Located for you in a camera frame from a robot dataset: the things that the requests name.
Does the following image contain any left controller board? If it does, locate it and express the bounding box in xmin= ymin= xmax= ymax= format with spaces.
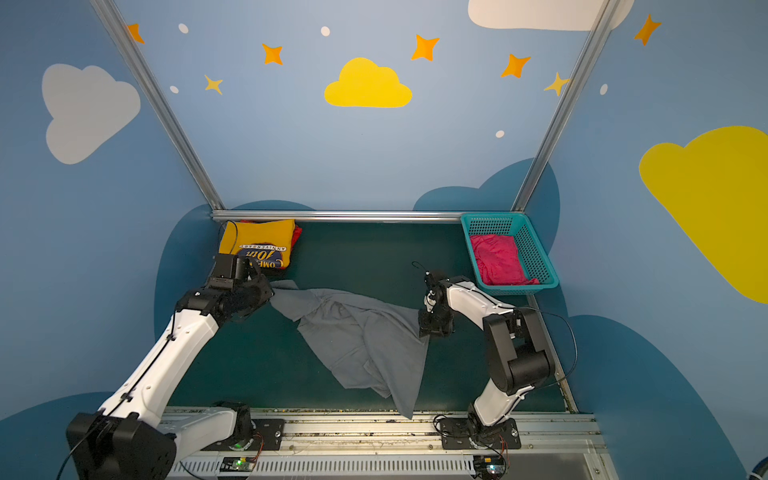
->
xmin=219 ymin=457 xmax=257 ymax=474

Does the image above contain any right aluminium post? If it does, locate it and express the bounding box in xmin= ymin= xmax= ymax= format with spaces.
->
xmin=511 ymin=0 xmax=622 ymax=213

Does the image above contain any magenta t-shirt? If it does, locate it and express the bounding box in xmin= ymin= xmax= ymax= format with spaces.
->
xmin=470 ymin=235 xmax=539 ymax=286

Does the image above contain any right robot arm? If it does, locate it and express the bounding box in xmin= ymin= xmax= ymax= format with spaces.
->
xmin=418 ymin=272 xmax=555 ymax=434

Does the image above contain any aluminium back rail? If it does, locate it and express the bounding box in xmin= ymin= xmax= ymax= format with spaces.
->
xmin=211 ymin=209 xmax=475 ymax=224

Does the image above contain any controller board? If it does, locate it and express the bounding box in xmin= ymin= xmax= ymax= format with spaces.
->
xmin=219 ymin=457 xmax=257 ymax=474
xmin=472 ymin=455 xmax=507 ymax=480

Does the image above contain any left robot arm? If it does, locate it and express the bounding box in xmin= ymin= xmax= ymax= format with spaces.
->
xmin=66 ymin=275 xmax=274 ymax=479

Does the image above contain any teal plastic basket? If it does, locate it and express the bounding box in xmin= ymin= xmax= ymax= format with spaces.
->
xmin=461 ymin=212 xmax=559 ymax=296

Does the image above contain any front aluminium rail bed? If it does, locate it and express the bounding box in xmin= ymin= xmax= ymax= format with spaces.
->
xmin=169 ymin=409 xmax=618 ymax=479

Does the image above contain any aluminium post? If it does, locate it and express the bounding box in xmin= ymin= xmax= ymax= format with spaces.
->
xmin=511 ymin=0 xmax=622 ymax=213
xmin=90 ymin=0 xmax=226 ymax=210

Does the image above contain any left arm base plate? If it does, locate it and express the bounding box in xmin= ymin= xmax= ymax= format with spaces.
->
xmin=205 ymin=418 xmax=285 ymax=452

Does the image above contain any left aluminium post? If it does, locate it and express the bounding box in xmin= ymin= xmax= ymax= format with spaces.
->
xmin=90 ymin=0 xmax=226 ymax=210

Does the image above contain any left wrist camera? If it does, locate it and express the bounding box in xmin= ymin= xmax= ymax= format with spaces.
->
xmin=205 ymin=253 xmax=251 ymax=290

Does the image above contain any right controller board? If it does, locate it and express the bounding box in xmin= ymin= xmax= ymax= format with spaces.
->
xmin=472 ymin=455 xmax=507 ymax=480

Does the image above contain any grey t-shirt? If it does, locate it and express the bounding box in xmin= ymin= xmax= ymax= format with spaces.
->
xmin=270 ymin=280 xmax=429 ymax=419

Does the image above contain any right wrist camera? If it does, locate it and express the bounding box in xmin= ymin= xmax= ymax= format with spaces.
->
xmin=424 ymin=270 xmax=447 ymax=313

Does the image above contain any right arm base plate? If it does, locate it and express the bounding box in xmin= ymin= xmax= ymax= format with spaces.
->
xmin=433 ymin=415 xmax=521 ymax=451

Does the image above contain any folded yellow t-shirt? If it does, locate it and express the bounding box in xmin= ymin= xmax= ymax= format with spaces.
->
xmin=219 ymin=220 xmax=296 ymax=270

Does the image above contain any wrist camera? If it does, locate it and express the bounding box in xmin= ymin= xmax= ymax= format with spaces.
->
xmin=424 ymin=270 xmax=447 ymax=313
xmin=205 ymin=253 xmax=251 ymax=290

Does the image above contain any folded red t-shirt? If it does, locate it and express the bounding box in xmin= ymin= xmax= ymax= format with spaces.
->
xmin=291 ymin=225 xmax=303 ymax=248

